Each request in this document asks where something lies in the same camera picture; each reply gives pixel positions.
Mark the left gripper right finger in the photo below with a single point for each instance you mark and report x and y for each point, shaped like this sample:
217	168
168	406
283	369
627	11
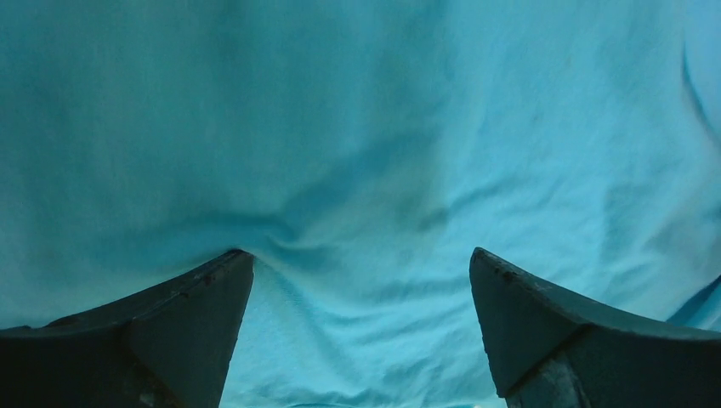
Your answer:
548	346

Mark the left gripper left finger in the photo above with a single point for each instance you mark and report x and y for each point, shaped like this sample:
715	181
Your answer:
169	345

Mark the turquoise t-shirt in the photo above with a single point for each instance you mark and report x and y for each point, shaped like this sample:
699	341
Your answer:
361	150

